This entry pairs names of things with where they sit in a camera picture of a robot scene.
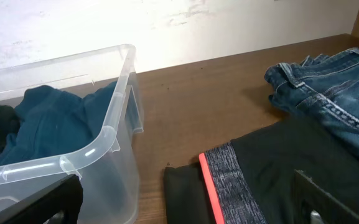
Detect black shorts with red stripe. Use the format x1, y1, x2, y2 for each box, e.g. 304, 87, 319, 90
163, 118, 359, 223

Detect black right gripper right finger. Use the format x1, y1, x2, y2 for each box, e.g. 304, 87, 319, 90
292, 170, 359, 224

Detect dark blue jeans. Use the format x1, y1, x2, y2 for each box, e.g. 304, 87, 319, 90
263, 47, 359, 169

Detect clear plastic storage bin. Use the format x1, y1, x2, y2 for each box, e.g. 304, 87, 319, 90
0, 44, 144, 223

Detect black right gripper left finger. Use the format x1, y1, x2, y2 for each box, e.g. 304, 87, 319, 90
0, 174, 83, 224

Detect teal shirt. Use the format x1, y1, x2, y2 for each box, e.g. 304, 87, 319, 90
0, 82, 116, 166

